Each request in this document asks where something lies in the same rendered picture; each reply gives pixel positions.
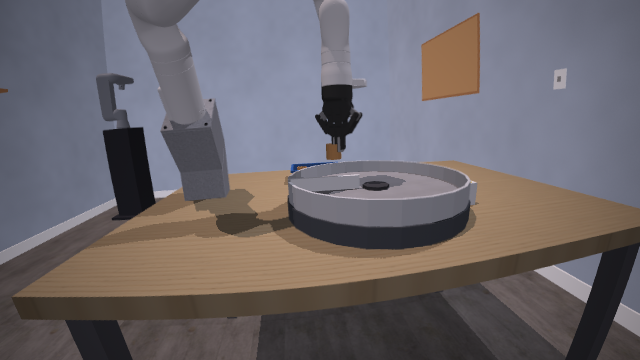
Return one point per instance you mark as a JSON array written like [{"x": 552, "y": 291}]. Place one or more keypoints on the blue crate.
[{"x": 294, "y": 166}]

